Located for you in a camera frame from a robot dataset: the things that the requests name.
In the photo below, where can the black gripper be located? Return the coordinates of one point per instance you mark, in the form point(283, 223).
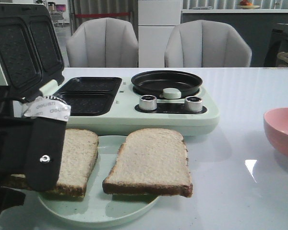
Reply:
point(33, 147)

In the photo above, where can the bread slice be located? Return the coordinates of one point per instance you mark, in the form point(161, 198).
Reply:
point(151, 161)
point(79, 156)

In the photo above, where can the green breakfast maker lid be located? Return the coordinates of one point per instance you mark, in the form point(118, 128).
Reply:
point(30, 55)

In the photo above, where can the pink bowl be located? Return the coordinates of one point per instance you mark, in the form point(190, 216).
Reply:
point(276, 128)

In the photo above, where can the green breakfast maker base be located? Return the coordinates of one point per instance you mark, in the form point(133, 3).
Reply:
point(110, 106)

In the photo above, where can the light green round plate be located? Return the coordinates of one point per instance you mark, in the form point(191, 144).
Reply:
point(97, 209)

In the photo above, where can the left silver control knob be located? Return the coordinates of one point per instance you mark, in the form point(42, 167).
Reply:
point(148, 102)

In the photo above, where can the silver control knob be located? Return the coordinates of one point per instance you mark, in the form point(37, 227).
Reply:
point(148, 102)
point(193, 104)

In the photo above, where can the left grey upholstered chair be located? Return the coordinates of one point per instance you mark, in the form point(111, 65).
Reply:
point(103, 43)

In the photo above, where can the grey upholstered chair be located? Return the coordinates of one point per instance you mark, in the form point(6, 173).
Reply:
point(103, 43)
point(206, 44)

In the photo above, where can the black round frying pan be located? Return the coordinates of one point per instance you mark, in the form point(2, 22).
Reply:
point(155, 81)

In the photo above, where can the right silver control knob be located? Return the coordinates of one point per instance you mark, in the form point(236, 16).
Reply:
point(193, 104)

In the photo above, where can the white refrigerator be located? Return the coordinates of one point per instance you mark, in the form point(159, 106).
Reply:
point(156, 20)

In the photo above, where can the right grey upholstered chair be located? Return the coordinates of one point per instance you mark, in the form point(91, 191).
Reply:
point(206, 44)

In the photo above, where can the yellow fruit plate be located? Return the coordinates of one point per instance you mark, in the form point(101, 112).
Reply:
point(247, 5)

